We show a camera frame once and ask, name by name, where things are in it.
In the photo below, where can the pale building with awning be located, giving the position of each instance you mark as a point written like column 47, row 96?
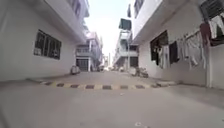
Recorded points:
column 122, row 53

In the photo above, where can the building with balcony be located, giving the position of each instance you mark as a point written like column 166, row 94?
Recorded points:
column 90, row 50

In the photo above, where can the parked motorbikes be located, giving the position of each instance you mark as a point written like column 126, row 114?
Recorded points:
column 141, row 72

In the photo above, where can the yellow black speed bump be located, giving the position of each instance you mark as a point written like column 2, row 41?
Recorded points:
column 89, row 86

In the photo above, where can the parked scooter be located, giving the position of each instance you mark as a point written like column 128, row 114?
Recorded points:
column 75, row 70

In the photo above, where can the grey concrete road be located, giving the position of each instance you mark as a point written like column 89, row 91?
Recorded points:
column 110, row 108

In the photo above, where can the white building with laundry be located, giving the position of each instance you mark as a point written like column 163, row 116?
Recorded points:
column 148, row 15

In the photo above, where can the row of hanging clothes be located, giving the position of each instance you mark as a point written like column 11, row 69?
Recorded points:
column 173, row 52

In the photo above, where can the white building with barred window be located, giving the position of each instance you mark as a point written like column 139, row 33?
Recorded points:
column 16, row 36

